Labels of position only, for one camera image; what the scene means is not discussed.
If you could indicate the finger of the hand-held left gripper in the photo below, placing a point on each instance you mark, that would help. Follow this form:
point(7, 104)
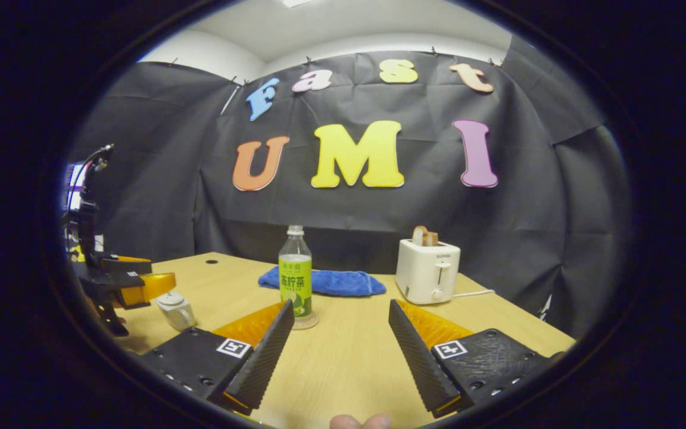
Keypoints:
point(128, 266)
point(111, 283)

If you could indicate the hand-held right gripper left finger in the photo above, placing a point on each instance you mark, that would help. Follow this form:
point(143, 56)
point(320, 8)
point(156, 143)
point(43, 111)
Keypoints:
point(262, 357)

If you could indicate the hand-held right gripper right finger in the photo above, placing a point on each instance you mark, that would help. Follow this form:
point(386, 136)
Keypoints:
point(420, 357)

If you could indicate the white teacup lid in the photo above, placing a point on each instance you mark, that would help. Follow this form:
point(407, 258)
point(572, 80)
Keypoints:
point(170, 300)

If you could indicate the white teacup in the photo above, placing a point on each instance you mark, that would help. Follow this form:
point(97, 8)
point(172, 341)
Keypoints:
point(182, 319)

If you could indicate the green label water bottle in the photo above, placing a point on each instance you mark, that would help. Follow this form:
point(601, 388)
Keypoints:
point(295, 280)

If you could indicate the computer monitor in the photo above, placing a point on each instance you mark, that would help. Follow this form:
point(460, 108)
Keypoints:
point(73, 190)

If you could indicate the white toaster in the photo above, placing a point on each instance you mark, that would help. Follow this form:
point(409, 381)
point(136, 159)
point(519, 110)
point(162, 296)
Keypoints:
point(423, 274)

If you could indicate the blue towel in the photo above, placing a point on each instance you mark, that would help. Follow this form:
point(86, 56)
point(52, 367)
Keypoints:
point(343, 282)

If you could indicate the toasted bread slice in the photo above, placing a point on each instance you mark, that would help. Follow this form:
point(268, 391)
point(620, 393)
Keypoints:
point(421, 236)

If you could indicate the ceiling light panel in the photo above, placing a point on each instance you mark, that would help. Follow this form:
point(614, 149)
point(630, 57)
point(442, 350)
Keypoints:
point(295, 2)

